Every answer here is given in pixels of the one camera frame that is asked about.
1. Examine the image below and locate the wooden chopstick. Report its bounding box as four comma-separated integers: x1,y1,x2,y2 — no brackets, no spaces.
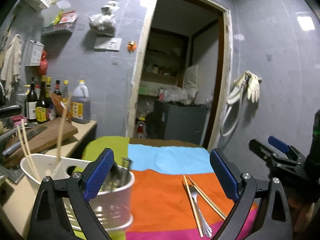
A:
183,175,203,238
188,177,227,220

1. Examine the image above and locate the metal fork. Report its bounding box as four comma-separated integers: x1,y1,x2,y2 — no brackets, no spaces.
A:
189,185,213,239

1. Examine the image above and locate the white utensil holder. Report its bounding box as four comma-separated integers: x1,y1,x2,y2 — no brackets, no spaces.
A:
20,149,135,236

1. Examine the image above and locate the kitchen cleaver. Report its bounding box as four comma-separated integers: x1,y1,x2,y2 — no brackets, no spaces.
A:
2,125,48,158

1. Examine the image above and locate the right hand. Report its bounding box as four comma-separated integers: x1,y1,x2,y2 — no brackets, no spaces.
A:
288,197,315,233

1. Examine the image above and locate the wooden cutting board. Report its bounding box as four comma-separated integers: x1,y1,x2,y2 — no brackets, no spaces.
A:
2,118,78,169

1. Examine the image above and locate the white rubber glove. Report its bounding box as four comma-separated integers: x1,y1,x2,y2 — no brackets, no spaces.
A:
247,71,260,103

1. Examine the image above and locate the multicolour striped cloth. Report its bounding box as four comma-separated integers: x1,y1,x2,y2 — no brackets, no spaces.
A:
82,136,233,239

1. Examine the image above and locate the black wok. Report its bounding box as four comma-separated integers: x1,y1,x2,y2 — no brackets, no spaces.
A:
0,105,22,119

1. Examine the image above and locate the dark soy sauce bottle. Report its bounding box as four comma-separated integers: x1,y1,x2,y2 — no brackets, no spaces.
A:
36,75,49,124

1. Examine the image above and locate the large oil jug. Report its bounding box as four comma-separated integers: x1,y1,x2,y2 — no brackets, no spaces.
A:
70,80,91,124

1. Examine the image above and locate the dark wine bottle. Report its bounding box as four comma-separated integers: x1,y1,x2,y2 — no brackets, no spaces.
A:
26,77,38,122

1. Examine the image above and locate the dark grey cabinet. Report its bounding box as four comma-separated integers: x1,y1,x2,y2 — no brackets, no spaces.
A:
150,101,207,145

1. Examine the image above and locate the red plastic bag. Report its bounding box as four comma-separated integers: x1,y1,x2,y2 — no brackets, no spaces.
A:
38,50,48,75

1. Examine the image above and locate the hanging beige towel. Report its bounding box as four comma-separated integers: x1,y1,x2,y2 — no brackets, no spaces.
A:
1,34,22,101

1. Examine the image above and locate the white box grater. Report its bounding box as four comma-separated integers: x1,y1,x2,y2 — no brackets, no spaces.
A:
25,40,44,67

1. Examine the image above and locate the grey plastic bag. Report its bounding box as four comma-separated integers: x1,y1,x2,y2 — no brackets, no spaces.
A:
89,0,119,37

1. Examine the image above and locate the white hose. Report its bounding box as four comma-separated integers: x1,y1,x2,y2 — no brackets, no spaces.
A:
220,70,252,138

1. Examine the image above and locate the wooden door frame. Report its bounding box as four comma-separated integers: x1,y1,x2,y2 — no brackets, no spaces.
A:
125,0,237,150

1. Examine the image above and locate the wall socket plate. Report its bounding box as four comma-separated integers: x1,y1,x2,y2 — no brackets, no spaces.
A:
94,37,122,51

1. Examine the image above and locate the orange wall hook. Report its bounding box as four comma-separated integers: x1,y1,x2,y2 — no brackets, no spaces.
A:
127,41,137,53

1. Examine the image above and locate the grey wall shelf basket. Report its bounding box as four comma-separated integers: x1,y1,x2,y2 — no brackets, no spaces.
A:
42,10,78,36

